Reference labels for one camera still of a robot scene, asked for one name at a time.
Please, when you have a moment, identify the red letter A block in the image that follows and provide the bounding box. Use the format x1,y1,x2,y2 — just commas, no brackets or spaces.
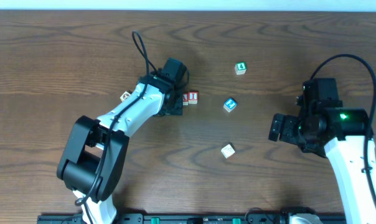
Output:
182,93,189,106

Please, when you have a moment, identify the red letter I block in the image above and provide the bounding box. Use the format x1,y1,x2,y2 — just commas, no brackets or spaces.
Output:
188,91,199,105

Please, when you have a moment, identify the blue number 2 block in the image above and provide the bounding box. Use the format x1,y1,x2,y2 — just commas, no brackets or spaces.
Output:
223,98,237,113

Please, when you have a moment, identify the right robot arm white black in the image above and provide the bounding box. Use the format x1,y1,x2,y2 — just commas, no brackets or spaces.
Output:
268,108,376,223

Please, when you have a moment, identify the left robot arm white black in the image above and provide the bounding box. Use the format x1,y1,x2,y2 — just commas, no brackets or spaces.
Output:
57,71,185,223

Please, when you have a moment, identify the plain wooden block near front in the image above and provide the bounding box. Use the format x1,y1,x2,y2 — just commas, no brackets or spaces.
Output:
220,144,235,159

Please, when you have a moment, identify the green number 4 block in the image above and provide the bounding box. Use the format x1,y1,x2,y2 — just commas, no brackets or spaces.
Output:
235,62,247,75

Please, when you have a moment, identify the wooden block brown ring picture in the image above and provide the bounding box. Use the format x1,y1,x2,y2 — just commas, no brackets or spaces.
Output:
120,91,132,102

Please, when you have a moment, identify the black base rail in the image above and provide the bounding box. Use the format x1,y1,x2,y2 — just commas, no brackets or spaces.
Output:
37,207,350,224

